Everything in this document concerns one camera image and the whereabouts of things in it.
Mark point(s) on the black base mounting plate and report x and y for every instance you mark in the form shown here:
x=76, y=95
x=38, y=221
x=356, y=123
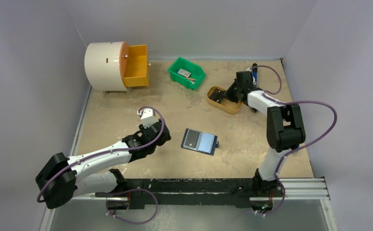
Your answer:
x=239, y=192

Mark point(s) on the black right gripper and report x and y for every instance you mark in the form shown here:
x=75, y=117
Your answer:
x=230, y=94

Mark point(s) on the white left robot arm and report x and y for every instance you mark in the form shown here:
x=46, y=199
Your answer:
x=59, y=178

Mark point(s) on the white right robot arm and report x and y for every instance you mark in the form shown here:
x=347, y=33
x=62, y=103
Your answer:
x=284, y=126

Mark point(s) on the tan oval tray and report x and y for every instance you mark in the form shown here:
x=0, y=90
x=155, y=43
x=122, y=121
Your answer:
x=227, y=106

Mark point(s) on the black credit card stack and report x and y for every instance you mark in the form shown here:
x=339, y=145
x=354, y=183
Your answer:
x=217, y=96

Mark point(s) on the white cylindrical drawer cabinet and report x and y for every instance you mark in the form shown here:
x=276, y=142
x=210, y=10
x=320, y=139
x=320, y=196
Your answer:
x=105, y=64

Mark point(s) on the navy blue card holder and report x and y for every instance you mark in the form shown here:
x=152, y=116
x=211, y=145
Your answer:
x=207, y=143

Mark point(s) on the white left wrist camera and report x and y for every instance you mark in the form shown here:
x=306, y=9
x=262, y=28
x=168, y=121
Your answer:
x=147, y=117

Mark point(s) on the blue stapler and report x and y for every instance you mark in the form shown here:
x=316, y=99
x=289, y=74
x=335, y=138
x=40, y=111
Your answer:
x=254, y=72

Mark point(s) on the yellow open drawer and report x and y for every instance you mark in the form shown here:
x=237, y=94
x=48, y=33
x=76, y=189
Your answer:
x=137, y=68

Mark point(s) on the small box in bin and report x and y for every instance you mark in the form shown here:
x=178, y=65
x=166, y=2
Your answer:
x=184, y=73

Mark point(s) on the green plastic bin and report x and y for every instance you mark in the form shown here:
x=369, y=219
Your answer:
x=197, y=74

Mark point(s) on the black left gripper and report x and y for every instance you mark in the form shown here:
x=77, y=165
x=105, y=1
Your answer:
x=166, y=138

